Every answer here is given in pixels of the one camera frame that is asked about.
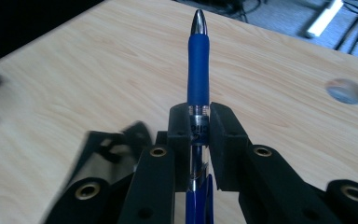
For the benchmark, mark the white desk frame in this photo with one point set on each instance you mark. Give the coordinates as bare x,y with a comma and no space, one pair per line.
323,17

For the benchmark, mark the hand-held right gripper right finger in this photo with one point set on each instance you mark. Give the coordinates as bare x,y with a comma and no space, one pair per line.
261,186

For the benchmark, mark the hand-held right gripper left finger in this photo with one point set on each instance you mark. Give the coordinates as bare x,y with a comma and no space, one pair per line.
155,186

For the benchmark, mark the blue pen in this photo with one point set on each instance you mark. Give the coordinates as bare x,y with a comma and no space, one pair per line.
198,62

